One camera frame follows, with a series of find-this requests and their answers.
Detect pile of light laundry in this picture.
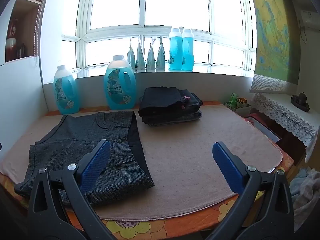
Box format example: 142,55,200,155
289,167,320,227

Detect landscape painting scroll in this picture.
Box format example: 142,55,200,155
249,0,300,94

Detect red vase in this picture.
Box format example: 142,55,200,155
6,18,19,61

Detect large blue detergent bottle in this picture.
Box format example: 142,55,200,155
104,55,137,110

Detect beige towel mat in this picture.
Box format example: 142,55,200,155
0,104,283,222

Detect dark teapot ornament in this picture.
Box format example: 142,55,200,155
290,92,310,112

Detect green tea box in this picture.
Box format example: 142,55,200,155
226,92,238,108

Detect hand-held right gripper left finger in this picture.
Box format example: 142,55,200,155
28,139,118,240

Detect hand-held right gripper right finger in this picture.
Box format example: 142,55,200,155
207,141,295,240

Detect white lace table cover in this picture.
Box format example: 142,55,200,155
251,92,320,163

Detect window frame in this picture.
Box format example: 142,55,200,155
61,0,258,72

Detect wooden shelf cabinet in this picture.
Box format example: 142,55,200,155
4,0,52,63

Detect tall blue detergent bottle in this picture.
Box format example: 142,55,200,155
181,29,195,71
168,28,183,70

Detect small blue detergent bottle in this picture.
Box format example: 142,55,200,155
53,65,80,114

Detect grey tweed pants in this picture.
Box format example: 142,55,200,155
14,111,155,207

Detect stack of folded dark clothes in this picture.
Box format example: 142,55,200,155
138,87,203,127

